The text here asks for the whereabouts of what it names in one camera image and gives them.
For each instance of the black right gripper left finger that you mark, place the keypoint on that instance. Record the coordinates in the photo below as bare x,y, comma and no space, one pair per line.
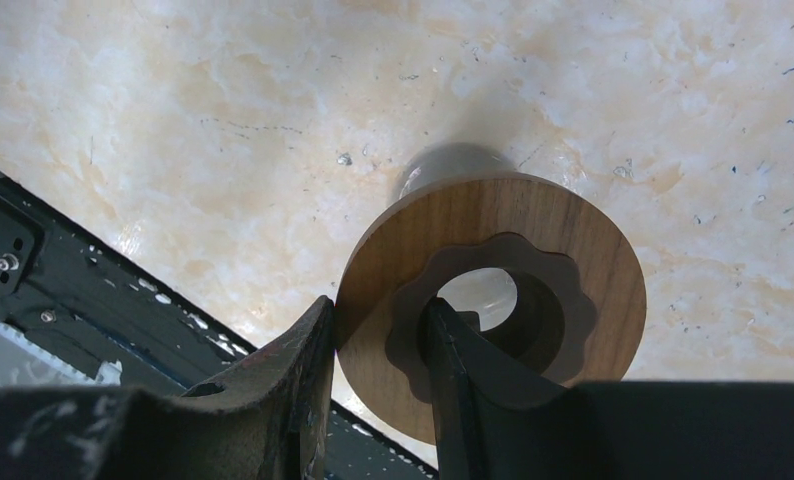
265,417

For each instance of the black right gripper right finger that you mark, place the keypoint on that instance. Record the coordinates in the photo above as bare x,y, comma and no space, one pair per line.
496,419

